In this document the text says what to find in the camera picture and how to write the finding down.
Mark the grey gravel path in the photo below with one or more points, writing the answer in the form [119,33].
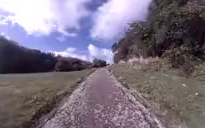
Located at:
[100,103]

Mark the grass verge beside wood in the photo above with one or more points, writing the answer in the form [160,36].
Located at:
[163,91]

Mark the dense wood of trees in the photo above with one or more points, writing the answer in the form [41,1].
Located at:
[176,30]

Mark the distant line of trees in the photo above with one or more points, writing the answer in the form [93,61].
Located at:
[16,56]

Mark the open grass meadow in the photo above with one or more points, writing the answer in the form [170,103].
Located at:
[20,95]

